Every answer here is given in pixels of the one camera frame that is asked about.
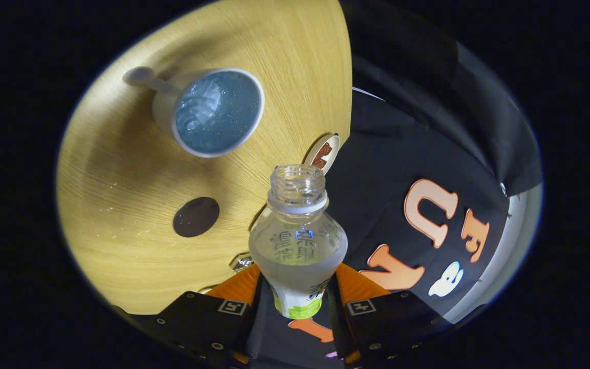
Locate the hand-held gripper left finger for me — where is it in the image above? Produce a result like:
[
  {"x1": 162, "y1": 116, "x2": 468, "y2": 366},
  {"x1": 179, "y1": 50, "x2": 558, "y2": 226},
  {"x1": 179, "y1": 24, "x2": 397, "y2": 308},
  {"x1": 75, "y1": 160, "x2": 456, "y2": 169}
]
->
[{"x1": 144, "y1": 264, "x2": 265, "y2": 369}]

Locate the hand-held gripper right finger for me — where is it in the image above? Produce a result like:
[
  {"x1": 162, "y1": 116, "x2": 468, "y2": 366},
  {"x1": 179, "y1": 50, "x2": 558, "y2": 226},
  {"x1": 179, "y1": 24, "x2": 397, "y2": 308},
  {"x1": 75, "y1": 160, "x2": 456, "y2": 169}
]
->
[{"x1": 328, "y1": 262, "x2": 452, "y2": 368}]

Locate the dark round coaster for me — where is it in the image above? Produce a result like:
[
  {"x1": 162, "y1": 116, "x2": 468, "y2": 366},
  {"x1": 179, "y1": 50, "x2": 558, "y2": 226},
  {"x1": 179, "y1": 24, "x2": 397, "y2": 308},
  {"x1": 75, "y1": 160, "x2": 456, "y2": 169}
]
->
[{"x1": 173, "y1": 197, "x2": 220, "y2": 238}]

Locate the clear plastic juice bottle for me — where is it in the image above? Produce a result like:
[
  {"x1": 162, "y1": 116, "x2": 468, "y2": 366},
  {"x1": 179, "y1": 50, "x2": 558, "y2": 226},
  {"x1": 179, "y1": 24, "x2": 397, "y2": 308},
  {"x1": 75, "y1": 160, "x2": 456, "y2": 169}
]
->
[{"x1": 248, "y1": 164, "x2": 349, "y2": 320}]

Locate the white cup with handle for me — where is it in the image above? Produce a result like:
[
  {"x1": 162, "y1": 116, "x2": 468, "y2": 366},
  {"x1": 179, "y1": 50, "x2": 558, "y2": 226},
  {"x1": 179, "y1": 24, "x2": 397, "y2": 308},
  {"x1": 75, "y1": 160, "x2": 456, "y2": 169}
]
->
[{"x1": 123, "y1": 67, "x2": 265, "y2": 158}]

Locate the wooden table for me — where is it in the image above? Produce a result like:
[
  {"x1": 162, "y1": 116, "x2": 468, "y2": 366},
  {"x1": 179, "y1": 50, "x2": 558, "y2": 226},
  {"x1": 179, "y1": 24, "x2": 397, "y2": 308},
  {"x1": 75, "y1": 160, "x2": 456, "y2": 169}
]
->
[{"x1": 56, "y1": 0, "x2": 353, "y2": 315}]

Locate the black backdrop cloth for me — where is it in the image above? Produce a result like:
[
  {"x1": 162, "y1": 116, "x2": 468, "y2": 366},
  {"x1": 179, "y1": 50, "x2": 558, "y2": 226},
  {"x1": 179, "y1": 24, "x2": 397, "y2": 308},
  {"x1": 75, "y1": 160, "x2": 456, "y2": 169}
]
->
[{"x1": 244, "y1": 0, "x2": 541, "y2": 369}]

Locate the round beige plate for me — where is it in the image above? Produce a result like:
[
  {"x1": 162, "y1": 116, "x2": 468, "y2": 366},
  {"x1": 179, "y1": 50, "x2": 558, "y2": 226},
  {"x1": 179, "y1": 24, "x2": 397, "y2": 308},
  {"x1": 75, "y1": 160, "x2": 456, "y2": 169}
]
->
[{"x1": 303, "y1": 134, "x2": 341, "y2": 176}]

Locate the metal wire utensil holder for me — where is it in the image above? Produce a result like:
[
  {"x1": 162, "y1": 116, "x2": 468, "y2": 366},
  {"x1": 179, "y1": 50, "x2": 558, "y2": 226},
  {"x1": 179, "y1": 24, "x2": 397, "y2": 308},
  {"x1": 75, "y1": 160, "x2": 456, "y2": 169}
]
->
[{"x1": 229, "y1": 252, "x2": 255, "y2": 273}]

